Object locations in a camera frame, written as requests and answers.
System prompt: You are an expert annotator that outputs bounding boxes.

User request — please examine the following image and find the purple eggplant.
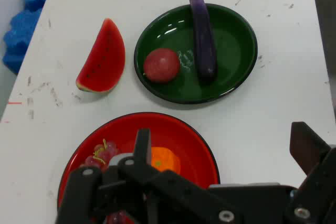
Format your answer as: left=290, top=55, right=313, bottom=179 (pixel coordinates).
left=187, top=0, right=218, bottom=83

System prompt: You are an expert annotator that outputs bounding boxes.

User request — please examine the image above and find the red watermelon slice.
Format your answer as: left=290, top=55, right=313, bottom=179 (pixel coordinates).
left=75, top=18, right=126, bottom=93

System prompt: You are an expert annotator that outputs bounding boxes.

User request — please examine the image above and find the red plate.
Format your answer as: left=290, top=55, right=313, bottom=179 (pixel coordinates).
left=57, top=112, right=221, bottom=224

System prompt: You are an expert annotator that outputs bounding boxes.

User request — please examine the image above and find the dark green plate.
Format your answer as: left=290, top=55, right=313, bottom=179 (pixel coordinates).
left=133, top=3, right=258, bottom=104

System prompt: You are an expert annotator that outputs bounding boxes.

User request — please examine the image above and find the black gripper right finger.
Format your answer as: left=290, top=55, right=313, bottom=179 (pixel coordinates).
left=285, top=121, right=336, bottom=224

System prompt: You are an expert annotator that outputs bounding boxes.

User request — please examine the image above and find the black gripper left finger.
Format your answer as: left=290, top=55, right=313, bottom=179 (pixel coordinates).
left=55, top=129, right=243, bottom=224

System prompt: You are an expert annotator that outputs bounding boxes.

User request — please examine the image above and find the purple grape bunch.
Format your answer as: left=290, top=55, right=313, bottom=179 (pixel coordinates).
left=80, top=138, right=132, bottom=224

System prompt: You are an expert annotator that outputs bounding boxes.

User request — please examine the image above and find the orange fruit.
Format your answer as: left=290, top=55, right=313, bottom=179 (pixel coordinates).
left=150, top=146, right=182, bottom=175

